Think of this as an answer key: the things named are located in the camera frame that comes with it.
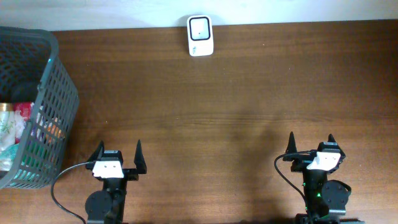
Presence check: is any red purple tissue pack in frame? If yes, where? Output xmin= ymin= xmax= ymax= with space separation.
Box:
xmin=13 ymin=102 xmax=34 ymax=144

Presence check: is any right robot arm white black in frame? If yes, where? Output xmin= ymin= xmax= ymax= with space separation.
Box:
xmin=274 ymin=133 xmax=363 ymax=224

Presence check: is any orange tissue pack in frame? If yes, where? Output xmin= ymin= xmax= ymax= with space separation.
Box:
xmin=44 ymin=118 xmax=65 ymax=144

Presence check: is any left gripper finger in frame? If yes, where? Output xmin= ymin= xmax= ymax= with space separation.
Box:
xmin=88 ymin=141 xmax=104 ymax=162
xmin=134 ymin=139 xmax=147 ymax=173

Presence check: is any grey plastic mesh basket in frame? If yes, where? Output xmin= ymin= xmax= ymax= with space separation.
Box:
xmin=1 ymin=27 xmax=80 ymax=189

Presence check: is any teal wipes packet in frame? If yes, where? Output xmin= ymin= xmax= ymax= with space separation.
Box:
xmin=0 ymin=144 xmax=19 ymax=171

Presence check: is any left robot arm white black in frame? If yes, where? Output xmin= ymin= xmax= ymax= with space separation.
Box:
xmin=85 ymin=141 xmax=147 ymax=223

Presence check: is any white green tube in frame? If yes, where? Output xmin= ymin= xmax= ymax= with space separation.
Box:
xmin=1 ymin=103 xmax=16 ymax=152

